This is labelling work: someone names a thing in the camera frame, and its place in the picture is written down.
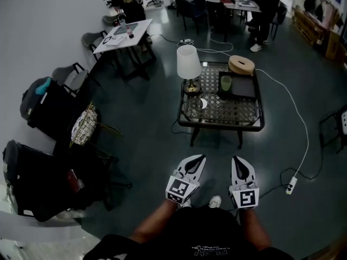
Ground black lattice glass coffee table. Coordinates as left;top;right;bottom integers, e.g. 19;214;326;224
177;61;266;150

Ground dark grey square pad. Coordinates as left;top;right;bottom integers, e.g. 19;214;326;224
231;77;257;98

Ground brown cardboard box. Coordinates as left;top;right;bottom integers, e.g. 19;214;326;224
324;29;347;63

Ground gold wire basket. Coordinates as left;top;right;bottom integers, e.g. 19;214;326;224
70;102;99;146

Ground white square table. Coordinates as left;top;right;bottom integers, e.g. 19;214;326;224
93;18;157;82

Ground long white power cable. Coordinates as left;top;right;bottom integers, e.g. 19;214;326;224
254;68;310;179

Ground grey shell chair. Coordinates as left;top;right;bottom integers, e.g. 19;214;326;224
51;62;101;98
81;30;110;62
102;15;120;27

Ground person's white right shoe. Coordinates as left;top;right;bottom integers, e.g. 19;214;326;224
208;194;222;209

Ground person's black shirt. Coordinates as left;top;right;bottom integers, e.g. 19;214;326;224
83;206;295;260

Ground grey backpack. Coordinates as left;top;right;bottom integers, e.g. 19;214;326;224
20;76;53;122

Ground translucent green cup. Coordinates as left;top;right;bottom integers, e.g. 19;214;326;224
220;75;233;92

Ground grey meeting table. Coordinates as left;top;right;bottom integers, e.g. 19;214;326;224
220;0;262;43

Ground black floor cable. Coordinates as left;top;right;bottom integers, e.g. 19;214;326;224
259;142;325;200

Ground person's left forearm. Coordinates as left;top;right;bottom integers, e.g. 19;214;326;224
129;198;183;244

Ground black upholstered chair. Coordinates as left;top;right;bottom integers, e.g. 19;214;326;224
175;0;208;35

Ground wooden pallet stack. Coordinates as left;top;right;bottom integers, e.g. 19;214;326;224
291;8;325;48

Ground black rectangular tray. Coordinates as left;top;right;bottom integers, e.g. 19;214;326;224
217;70;258;100

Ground black office chair with bags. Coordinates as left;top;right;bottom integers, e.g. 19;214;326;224
2;139;133;223

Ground white power strip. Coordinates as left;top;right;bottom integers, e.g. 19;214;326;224
285;175;299;196

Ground white shade brass table lamp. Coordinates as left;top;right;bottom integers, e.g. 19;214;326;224
176;44;203;94

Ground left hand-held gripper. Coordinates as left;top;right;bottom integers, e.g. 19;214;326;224
165;154;207;206

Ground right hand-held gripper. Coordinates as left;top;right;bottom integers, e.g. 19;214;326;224
229;155;260;210

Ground person's right forearm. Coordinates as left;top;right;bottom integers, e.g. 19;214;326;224
237;207;272;251

